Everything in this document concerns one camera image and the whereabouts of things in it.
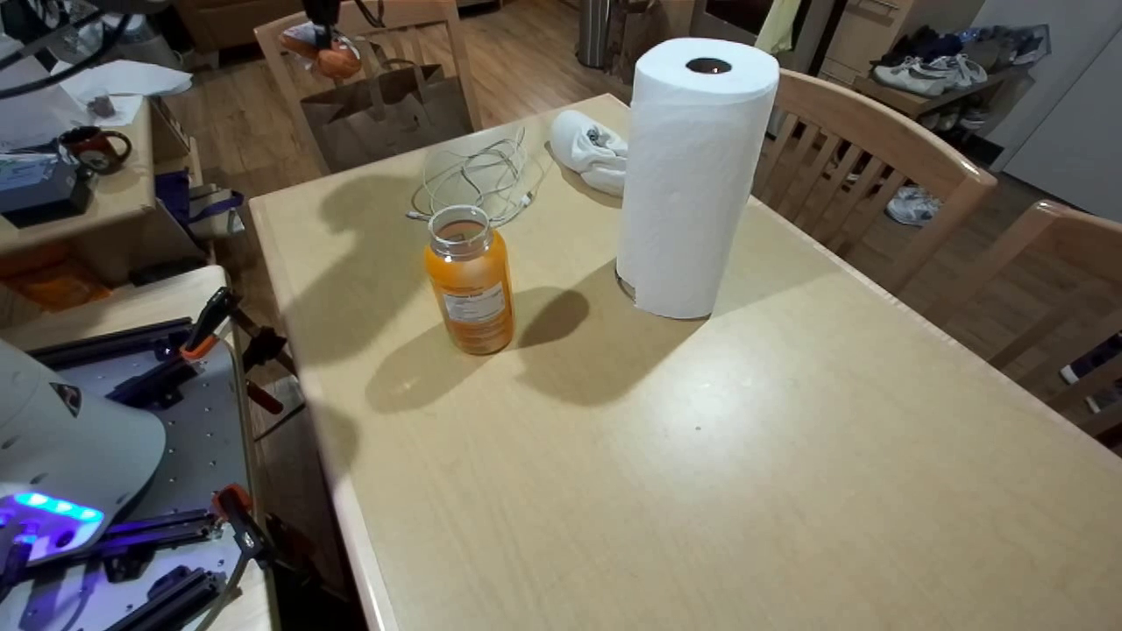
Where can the dark blue shoes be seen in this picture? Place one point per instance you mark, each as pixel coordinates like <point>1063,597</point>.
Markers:
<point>994,45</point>

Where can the grey mounting plate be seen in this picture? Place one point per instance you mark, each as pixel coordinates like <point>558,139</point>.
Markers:
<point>197,444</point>

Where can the brown paper bag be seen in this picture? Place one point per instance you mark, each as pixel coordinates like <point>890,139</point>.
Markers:
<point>388,125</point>

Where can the wooden chair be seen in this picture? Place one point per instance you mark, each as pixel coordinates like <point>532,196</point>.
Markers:
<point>1054,221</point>
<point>890,135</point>
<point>269,36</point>

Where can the white paper towel roll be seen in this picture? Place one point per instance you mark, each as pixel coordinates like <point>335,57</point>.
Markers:
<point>687,178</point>

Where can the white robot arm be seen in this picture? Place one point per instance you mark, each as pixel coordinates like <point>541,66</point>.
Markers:
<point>72,444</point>

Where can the white sneakers pair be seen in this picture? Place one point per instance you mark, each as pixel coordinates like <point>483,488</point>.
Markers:
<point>924,75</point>

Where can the white cap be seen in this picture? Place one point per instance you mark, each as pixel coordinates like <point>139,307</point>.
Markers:
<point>587,153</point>

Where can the wooden side desk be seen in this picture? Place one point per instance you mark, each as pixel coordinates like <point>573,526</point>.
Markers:
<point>117,203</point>

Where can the black orange bar clamp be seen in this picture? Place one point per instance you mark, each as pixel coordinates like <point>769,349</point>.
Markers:
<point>240,522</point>
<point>193,338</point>

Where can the orange juice bottle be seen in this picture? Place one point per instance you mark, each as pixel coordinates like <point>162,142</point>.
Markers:
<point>471,292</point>

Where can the white door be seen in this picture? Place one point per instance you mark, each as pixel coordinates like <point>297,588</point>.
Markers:
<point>1072,108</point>

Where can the grey metal bin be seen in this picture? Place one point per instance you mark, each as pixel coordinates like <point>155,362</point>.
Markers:
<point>596,29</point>

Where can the grey blue device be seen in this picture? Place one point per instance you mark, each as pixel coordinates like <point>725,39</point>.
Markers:
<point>39,189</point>

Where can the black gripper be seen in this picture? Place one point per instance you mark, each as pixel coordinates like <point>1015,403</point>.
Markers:
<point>325,9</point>

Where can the white grey sneakers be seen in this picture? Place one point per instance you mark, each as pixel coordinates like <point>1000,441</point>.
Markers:
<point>914,205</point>

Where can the white paper sheet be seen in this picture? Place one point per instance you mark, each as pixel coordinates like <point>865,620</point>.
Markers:
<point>117,78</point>

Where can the wooden shoe rack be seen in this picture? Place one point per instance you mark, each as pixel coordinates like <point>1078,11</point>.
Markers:
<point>933,99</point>

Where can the small wooden robot stand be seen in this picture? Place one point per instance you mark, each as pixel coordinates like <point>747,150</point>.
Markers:
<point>117,307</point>

